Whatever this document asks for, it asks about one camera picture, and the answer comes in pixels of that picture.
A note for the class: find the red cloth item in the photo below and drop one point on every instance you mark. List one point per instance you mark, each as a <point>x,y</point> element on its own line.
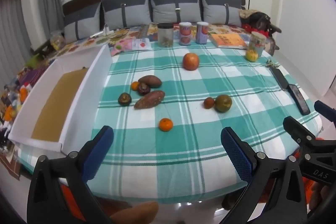
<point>252,28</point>

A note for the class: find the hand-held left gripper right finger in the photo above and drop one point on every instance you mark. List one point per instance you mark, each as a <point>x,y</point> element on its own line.
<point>237,155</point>

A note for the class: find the small tangerine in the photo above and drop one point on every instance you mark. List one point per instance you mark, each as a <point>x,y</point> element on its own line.
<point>134,86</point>

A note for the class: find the brown cardboard liner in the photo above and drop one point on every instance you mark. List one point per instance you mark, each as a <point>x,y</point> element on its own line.
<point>56,103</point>

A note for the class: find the brown sweet potato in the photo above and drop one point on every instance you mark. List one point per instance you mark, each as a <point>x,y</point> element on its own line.
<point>151,81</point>
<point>149,100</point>

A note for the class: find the orange book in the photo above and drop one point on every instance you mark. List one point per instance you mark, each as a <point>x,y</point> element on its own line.
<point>228,40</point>

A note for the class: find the red apple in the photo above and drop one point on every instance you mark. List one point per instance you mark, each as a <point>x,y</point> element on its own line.
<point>190,61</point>

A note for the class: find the grey curtain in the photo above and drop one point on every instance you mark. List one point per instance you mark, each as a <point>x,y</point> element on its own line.
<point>13,29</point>

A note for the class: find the orange-brown rounded object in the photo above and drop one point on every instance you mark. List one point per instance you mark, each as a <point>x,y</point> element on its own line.
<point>136,212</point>

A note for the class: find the colourful clutter pile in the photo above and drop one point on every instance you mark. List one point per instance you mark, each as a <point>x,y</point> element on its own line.
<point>15,98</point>

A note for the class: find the small reddish-brown fruit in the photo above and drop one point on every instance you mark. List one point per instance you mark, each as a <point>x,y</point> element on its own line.
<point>209,103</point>

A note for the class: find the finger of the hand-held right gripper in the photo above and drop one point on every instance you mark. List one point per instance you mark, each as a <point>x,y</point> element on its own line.
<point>294,127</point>
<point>326,111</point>

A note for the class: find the white packet with red print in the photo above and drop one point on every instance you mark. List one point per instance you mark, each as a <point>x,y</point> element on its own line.
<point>141,44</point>

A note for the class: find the labelled clear plastic jar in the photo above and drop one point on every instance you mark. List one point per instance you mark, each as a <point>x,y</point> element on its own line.
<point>258,43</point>

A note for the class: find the white cardboard box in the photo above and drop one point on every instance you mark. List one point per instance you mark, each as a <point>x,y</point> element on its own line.
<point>78,98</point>

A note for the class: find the can with food picture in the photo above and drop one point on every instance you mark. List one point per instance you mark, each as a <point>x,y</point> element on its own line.
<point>185,34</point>
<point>202,33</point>

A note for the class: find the green white plaid cloth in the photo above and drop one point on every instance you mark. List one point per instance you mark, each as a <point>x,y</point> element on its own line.
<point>183,140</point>

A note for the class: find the claw hair clip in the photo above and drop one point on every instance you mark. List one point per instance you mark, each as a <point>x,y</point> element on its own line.
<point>272,64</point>

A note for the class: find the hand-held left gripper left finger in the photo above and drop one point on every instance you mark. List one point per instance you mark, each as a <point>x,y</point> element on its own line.
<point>98,153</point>

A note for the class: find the clear jar with black lid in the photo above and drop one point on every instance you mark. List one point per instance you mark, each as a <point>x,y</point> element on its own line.
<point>165,35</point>

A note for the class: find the rough-skinned orange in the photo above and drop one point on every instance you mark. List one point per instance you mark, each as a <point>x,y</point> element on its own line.
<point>166,125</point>

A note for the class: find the dark purple fruit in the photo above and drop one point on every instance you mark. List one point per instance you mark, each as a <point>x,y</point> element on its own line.
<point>143,88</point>

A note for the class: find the black bag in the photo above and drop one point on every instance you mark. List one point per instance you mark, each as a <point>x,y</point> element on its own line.
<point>260,18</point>

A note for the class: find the yellow apple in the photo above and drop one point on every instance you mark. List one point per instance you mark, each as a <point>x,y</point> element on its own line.
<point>251,55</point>

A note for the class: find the green-orange citrus fruit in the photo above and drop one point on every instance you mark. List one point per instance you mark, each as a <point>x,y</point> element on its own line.
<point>223,103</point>

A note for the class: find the floral blanket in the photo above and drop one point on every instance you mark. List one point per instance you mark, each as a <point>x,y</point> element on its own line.
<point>86,43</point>

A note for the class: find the black smartphone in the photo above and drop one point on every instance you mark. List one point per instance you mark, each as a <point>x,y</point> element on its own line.
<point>299,98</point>

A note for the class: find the clear bag of snacks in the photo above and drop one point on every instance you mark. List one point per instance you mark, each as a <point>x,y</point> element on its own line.
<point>56,40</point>

